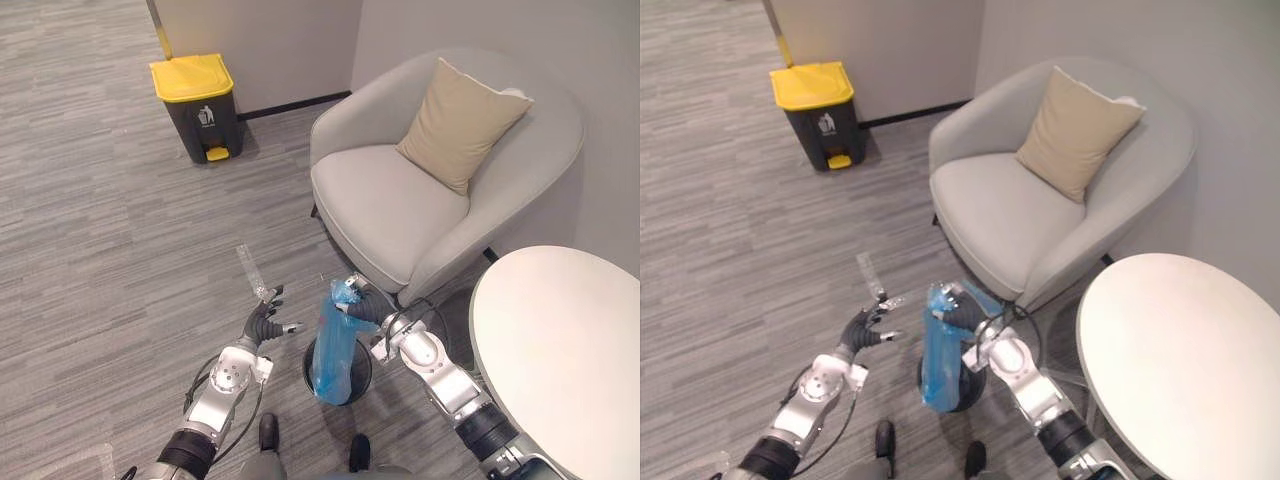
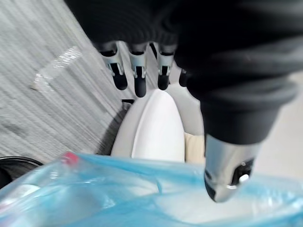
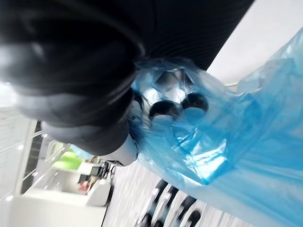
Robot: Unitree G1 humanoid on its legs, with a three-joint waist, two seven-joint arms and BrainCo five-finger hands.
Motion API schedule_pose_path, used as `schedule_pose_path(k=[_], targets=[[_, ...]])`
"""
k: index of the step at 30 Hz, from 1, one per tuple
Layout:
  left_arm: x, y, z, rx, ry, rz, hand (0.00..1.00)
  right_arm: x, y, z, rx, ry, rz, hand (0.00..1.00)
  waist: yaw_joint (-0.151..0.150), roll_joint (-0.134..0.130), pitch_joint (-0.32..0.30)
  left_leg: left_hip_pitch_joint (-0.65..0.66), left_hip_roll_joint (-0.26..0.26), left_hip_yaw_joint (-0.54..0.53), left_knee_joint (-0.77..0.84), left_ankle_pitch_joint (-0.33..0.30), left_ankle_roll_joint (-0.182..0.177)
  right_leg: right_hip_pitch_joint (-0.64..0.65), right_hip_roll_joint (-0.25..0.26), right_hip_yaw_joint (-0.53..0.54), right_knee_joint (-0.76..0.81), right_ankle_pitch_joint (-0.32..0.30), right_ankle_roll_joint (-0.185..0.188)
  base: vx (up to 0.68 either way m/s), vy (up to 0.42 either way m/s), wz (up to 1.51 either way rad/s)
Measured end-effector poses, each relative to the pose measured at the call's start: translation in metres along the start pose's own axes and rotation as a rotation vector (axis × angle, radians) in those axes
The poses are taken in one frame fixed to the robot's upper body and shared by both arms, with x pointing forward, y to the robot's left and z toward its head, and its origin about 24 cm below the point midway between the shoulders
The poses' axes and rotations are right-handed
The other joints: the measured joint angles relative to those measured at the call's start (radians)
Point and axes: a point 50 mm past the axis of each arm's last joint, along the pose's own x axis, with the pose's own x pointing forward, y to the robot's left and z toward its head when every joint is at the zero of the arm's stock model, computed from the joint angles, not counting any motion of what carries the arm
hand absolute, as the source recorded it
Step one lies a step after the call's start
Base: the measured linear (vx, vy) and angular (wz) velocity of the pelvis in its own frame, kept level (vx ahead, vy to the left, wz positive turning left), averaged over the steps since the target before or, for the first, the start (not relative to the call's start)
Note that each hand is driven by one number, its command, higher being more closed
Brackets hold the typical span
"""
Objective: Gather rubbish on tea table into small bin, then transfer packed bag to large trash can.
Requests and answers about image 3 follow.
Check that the right robot hand black cloth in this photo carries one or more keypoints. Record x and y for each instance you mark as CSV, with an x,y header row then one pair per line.
x,y
78,59

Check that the left robot hand silver fingers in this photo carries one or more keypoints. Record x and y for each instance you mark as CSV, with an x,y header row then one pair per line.
x,y
165,203

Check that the blue translucent plastic rubbish bag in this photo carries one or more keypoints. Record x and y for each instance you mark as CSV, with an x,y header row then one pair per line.
x,y
241,146

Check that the dark monitor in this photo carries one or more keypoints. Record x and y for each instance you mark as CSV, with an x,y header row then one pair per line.
x,y
95,170

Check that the red small item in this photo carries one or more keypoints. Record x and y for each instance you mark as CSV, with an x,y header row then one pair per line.
x,y
82,185

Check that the green panel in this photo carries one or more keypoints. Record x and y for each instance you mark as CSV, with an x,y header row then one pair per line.
x,y
67,159

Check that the white counter desk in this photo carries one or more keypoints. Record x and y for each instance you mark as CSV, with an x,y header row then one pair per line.
x,y
59,205

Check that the white drawer cabinet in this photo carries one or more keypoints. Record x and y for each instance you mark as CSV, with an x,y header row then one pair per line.
x,y
11,146

